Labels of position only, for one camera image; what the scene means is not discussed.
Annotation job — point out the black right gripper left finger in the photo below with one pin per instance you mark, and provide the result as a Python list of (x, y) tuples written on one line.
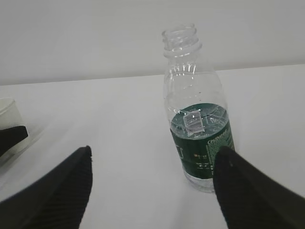
[(58, 200)]

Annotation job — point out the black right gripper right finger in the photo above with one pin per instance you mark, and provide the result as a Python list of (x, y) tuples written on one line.
[(249, 199)]

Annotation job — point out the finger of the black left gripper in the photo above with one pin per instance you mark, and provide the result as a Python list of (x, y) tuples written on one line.
[(10, 137)]

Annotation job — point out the white paper cup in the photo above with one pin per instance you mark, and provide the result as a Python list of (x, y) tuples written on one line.
[(11, 117)]

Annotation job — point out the clear water bottle green label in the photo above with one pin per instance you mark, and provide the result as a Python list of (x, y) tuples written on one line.
[(195, 105)]

